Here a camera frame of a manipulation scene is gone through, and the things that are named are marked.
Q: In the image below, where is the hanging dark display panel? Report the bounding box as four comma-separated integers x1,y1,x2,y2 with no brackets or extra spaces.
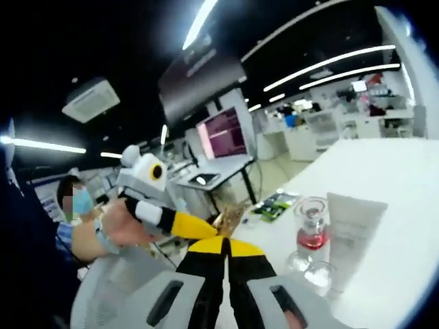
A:
158,44,247,127

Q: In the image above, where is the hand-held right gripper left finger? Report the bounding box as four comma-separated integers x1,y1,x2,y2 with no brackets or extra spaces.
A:
132,237,228,329

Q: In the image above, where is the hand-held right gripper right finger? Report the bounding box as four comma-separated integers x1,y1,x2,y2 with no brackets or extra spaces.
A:
226,238,347,329

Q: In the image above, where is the tall white red-collared skincare bottle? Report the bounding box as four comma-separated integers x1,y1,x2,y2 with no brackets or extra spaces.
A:
291,195,331,252

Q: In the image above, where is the dark tablet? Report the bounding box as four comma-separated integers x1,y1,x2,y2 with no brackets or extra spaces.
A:
194,173,221,186

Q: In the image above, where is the gold foil skincare sachet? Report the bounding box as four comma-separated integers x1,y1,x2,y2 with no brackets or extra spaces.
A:
211,199,250,238

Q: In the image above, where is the silver laptop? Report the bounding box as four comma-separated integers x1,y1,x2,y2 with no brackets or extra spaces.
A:
194,106,254,172

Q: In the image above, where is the small clear-capped white skincare bottle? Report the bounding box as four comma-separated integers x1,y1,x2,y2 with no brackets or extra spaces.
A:
302,260,339,297
284,249,315,274

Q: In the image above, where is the person's left hand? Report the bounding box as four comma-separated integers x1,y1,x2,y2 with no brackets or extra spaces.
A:
102,200,152,247

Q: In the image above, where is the ceiling air conditioner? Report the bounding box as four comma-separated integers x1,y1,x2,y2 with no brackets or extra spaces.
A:
61,78,121,123

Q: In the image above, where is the person's dark blue clothing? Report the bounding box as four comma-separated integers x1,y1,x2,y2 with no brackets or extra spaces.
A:
0,181,82,329

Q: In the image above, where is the white skincare squeeze tube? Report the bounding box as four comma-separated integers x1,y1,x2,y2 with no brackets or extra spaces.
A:
324,191,389,293

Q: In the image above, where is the small white black-legged desk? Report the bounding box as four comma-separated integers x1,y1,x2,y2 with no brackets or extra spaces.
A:
174,156,259,215

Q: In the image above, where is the light wrist band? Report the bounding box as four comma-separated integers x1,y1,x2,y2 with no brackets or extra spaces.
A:
95,221,120,255

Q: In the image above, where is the green black skincare sachet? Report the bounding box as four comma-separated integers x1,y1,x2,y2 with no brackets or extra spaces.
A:
251,191,300,224

